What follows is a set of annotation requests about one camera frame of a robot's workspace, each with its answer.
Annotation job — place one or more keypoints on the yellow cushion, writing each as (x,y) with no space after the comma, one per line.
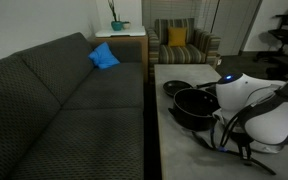
(177,36)

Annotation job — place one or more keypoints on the grey top coffee table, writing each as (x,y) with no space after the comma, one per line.
(184,156)

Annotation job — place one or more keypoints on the black frying pan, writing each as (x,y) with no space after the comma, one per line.
(175,87)

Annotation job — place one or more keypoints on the big black spoon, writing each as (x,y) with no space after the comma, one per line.
(202,140)

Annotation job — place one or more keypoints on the big black pot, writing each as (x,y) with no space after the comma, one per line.
(194,111)

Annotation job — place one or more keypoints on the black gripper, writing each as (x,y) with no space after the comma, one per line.
(240,138)

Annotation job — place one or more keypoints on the small white bowl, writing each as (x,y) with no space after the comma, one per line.
(126,25)

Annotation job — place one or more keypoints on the blue cushion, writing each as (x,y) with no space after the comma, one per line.
(103,56)

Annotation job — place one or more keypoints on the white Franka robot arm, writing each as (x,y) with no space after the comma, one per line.
(270,123)

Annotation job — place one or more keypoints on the striped armchair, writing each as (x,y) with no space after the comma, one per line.
(184,55)

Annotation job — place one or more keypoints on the plant in teal pot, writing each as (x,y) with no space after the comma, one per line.
(116,25)

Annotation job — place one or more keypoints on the dark grey sofa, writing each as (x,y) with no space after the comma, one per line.
(50,116)

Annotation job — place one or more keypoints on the wooden side table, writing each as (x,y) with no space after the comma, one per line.
(130,45)

